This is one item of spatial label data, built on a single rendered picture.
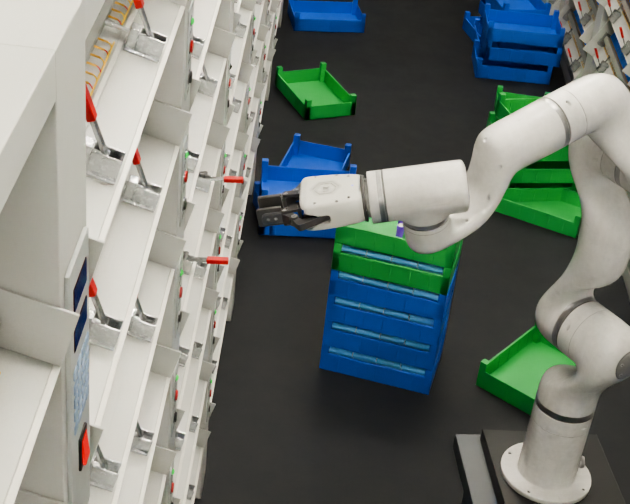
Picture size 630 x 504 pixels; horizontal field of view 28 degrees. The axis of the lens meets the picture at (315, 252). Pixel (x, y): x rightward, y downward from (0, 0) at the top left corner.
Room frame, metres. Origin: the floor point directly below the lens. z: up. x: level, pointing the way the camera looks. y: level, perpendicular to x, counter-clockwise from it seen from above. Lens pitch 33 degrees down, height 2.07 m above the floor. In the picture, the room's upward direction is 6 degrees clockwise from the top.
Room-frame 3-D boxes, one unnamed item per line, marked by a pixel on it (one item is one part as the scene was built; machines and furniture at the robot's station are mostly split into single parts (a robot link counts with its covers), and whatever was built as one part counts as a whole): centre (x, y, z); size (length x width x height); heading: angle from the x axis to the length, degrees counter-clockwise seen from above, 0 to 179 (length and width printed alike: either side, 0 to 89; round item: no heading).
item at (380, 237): (2.72, -0.21, 0.44); 0.30 x 0.20 x 0.08; 78
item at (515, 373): (2.72, -0.64, 0.04); 0.30 x 0.20 x 0.08; 143
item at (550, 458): (1.98, -0.53, 0.40); 0.19 x 0.19 x 0.18
